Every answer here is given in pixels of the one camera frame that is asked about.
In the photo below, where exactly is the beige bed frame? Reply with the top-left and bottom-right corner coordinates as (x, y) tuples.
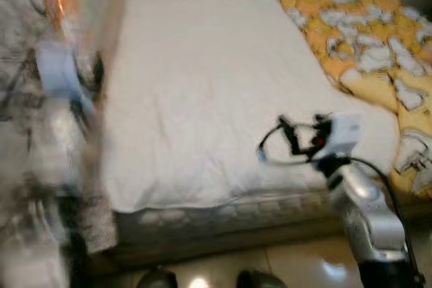
(67, 0), (432, 275)

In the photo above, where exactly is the dark right robot foot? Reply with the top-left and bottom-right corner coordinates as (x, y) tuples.
(236, 270), (288, 288)

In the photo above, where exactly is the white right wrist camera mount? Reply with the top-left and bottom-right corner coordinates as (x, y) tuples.
(329, 113), (366, 159)

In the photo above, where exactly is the black looped right gripper cable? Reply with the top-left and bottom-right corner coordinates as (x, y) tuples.
(256, 121), (318, 166)

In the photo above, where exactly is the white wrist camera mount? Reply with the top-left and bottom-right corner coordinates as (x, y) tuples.
(329, 113), (366, 159)
(35, 40), (94, 117)

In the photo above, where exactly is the yellow egg print duvet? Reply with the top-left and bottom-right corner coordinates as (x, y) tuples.
(262, 0), (432, 200)

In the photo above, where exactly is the dark left robot foot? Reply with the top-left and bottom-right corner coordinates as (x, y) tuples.
(135, 268), (178, 288)

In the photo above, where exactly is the dark robot foot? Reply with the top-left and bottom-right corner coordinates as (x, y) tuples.
(236, 270), (288, 288)
(135, 268), (178, 288)

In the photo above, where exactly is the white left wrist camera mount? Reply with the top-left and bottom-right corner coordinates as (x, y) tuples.
(35, 40), (94, 117)

